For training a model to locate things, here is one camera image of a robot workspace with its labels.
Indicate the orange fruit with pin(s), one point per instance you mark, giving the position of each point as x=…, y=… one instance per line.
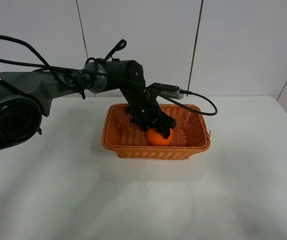
x=155, y=138

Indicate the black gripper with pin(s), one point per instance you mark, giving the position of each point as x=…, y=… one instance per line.
x=146, y=112

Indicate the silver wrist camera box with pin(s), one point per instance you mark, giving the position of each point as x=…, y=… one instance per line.
x=170, y=91

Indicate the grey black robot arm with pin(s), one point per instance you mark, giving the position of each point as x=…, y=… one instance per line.
x=26, y=97

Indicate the orange wicker basket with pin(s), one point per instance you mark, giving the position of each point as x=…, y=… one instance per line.
x=128, y=140

